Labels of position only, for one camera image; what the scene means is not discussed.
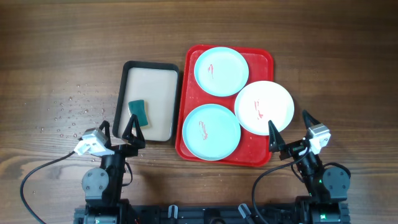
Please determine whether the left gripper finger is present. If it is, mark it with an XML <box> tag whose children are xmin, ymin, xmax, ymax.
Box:
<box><xmin>122</xmin><ymin>114</ymin><xmax>146</xmax><ymax>149</ymax></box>
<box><xmin>99</xmin><ymin>120</ymin><xmax>111</xmax><ymax>146</ymax></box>

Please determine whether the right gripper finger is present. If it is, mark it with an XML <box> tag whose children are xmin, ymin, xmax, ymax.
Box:
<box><xmin>302</xmin><ymin>110</ymin><xmax>320</xmax><ymax>129</ymax></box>
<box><xmin>268</xmin><ymin>120</ymin><xmax>285</xmax><ymax>152</ymax></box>

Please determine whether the green scouring sponge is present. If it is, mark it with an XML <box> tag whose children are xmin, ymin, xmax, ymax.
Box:
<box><xmin>128</xmin><ymin>100</ymin><xmax>149</xmax><ymax>126</ymax></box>

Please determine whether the white plate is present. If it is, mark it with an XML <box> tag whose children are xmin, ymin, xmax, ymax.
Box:
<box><xmin>234</xmin><ymin>81</ymin><xmax>295</xmax><ymax>136</ymax></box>

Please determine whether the light green plate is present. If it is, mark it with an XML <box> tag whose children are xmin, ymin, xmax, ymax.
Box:
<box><xmin>182</xmin><ymin>104</ymin><xmax>241</xmax><ymax>161</ymax></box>

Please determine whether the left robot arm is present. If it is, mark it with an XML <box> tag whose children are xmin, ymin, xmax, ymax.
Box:
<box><xmin>74</xmin><ymin>114</ymin><xmax>146</xmax><ymax>224</ymax></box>

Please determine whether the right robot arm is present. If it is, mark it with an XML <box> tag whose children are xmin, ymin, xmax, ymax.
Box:
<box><xmin>268</xmin><ymin>110</ymin><xmax>351</xmax><ymax>223</ymax></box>

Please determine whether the black tray with soapy water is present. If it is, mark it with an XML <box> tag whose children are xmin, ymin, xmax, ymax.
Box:
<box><xmin>112</xmin><ymin>60</ymin><xmax>180</xmax><ymax>142</ymax></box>

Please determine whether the red plastic tray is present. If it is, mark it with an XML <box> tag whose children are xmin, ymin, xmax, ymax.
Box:
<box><xmin>175</xmin><ymin>45</ymin><xmax>274</xmax><ymax>167</ymax></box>

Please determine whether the light blue plate far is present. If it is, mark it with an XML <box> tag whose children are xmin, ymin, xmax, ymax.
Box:
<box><xmin>194</xmin><ymin>47</ymin><xmax>249</xmax><ymax>97</ymax></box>

